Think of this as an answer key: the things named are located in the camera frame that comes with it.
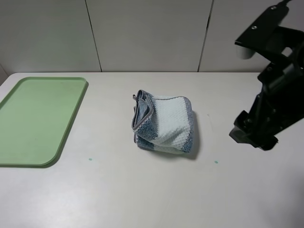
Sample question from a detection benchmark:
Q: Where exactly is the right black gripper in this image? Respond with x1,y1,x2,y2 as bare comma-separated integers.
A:
229,63,304,151

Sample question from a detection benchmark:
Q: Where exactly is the blue white striped towel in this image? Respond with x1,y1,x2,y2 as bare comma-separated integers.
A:
132,90,194,154

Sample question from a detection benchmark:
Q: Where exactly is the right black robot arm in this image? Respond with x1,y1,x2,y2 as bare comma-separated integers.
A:
229,46,304,151

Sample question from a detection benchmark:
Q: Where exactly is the green plastic tray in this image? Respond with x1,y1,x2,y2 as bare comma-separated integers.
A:
0,77,88,168

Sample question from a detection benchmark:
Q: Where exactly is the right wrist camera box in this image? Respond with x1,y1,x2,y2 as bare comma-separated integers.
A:
235,0,304,65

